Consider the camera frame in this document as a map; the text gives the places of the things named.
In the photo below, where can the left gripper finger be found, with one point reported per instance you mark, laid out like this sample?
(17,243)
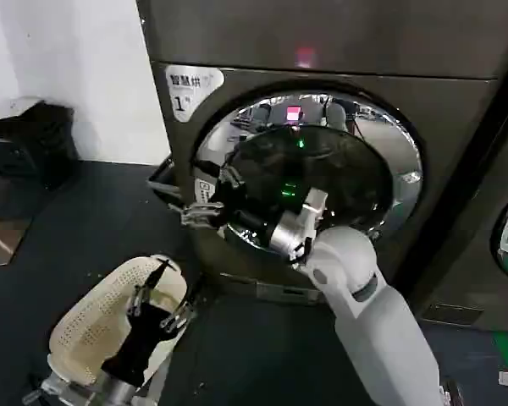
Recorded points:
(146,287)
(175,319)

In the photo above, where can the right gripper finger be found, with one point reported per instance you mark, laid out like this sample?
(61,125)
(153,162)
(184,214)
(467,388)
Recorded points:
(203,215)
(225,175)

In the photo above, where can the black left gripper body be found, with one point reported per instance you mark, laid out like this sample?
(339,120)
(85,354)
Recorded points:
(141,338)

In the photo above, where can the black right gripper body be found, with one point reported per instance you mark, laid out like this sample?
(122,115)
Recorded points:
(247,215)

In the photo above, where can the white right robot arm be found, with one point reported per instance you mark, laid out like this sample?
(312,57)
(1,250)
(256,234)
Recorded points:
(364,296)

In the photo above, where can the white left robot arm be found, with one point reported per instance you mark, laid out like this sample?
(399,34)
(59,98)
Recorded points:
(118,391)

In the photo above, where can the cream perforated laundry basket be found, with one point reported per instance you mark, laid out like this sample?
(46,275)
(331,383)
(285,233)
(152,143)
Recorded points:
(93,313)

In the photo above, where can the white energy label sticker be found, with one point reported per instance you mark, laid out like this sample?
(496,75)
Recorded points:
(190,91)

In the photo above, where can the round glass dryer door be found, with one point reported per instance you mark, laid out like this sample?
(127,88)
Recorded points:
(343,177)

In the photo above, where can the black plastic crate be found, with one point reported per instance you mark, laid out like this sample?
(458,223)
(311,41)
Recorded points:
(34,139)

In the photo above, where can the grey dryer with label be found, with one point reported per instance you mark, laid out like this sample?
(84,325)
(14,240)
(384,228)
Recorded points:
(364,51)

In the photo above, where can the grey dryer without label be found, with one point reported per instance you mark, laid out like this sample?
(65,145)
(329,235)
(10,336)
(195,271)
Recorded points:
(482,254)

